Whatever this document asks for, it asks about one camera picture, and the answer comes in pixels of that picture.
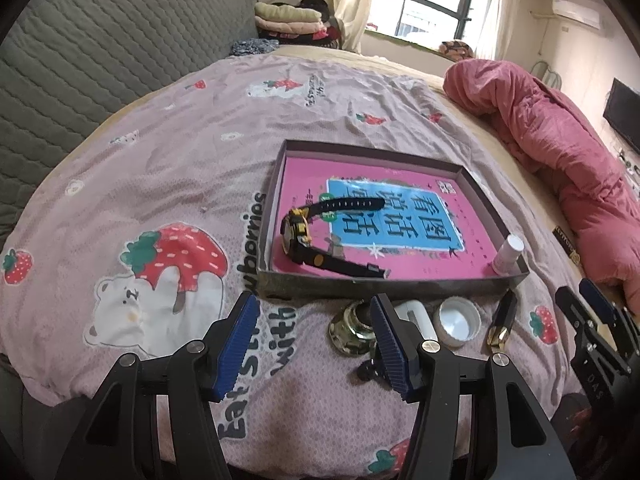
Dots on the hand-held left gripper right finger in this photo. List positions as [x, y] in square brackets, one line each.
[390, 345]

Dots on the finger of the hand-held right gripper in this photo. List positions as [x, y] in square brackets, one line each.
[571, 307]
[598, 301]

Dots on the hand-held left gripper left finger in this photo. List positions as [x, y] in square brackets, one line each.
[239, 345]

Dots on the small glass jar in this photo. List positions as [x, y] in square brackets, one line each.
[350, 332]

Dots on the grey cardboard box tray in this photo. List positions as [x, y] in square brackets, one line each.
[400, 287]

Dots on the black and red lighter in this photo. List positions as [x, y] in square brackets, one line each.
[505, 312]

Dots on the white round cap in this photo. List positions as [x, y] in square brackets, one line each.
[457, 320]

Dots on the small black object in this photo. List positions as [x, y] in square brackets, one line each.
[367, 370]

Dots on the white earbuds case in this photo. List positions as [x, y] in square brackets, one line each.
[417, 315]

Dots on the black strip with gold print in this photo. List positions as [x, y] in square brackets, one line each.
[566, 242]

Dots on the small white bottle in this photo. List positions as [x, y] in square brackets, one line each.
[507, 255]

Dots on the black and yellow wristwatch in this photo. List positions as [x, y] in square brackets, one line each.
[300, 247]

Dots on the pink quilt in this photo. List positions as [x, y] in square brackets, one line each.
[550, 135]

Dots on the pink and blue book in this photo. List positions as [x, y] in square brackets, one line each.
[310, 180]

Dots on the black television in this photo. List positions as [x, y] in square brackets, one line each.
[622, 110]

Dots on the strawberry printed pink blanket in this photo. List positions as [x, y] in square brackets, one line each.
[175, 160]

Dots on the metal chair back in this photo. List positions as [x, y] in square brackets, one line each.
[550, 77]

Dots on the patterned cloth on sill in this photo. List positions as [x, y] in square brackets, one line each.
[455, 48]

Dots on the white air conditioner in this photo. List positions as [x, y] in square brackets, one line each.
[575, 14]

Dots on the blue patterned cloth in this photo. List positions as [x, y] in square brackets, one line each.
[252, 46]

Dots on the cream curtain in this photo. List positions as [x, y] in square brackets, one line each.
[352, 5]
[492, 10]

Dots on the grey quilted headboard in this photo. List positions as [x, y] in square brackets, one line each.
[100, 60]

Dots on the pink folded blanket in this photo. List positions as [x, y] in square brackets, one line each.
[290, 27]

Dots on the dark clothes pile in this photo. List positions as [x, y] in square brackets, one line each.
[327, 25]

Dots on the black framed window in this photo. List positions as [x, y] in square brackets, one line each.
[425, 5]

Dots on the cream folded blanket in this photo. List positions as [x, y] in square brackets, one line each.
[287, 11]

